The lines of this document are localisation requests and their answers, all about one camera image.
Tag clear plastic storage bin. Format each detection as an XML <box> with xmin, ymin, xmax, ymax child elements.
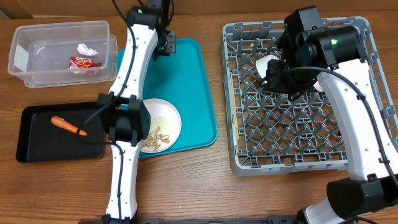
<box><xmin>7</xmin><ymin>21</ymin><xmax>118</xmax><ymax>88</ymax></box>

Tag pink white bowl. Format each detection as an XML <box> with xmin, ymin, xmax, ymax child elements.
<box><xmin>313</xmin><ymin>81</ymin><xmax>324</xmax><ymax>93</ymax></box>

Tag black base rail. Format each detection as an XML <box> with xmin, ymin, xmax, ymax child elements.
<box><xmin>121</xmin><ymin>215</ymin><xmax>302</xmax><ymax>224</ymax></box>

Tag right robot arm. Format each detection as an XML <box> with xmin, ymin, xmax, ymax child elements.
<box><xmin>256</xmin><ymin>6</ymin><xmax>397</xmax><ymax>223</ymax></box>

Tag white tissue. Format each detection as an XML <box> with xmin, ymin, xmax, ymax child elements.
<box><xmin>76</xmin><ymin>43</ymin><xmax>98</xmax><ymax>56</ymax></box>

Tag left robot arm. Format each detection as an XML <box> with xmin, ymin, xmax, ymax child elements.
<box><xmin>97</xmin><ymin>0</ymin><xmax>175</xmax><ymax>223</ymax></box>

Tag grey dishwasher rack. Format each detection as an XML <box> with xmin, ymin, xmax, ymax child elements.
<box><xmin>220</xmin><ymin>16</ymin><xmax>398</xmax><ymax>177</ymax></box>

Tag red snack wrapper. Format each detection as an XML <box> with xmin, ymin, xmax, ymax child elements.
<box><xmin>68</xmin><ymin>56</ymin><xmax>102</xmax><ymax>75</ymax></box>

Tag orange carrot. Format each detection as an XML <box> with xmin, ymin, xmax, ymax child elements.
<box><xmin>51</xmin><ymin>116</ymin><xmax>88</xmax><ymax>136</ymax></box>

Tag wooden chopstick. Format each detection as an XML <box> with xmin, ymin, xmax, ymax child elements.
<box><xmin>230</xmin><ymin>73</ymin><xmax>239</xmax><ymax>154</ymax></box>

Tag peanut pile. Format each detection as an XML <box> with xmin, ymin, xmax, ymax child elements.
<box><xmin>144</xmin><ymin>127</ymin><xmax>170</xmax><ymax>152</ymax></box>

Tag black rectangular tray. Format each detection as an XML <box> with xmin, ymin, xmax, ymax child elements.
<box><xmin>16</xmin><ymin>102</ymin><xmax>105</xmax><ymax>162</ymax></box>

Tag white plate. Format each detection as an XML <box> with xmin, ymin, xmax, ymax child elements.
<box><xmin>141</xmin><ymin>98</ymin><xmax>182</xmax><ymax>154</ymax></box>

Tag teal serving tray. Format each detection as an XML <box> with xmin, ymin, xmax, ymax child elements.
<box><xmin>115</xmin><ymin>37</ymin><xmax>219</xmax><ymax>159</ymax></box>

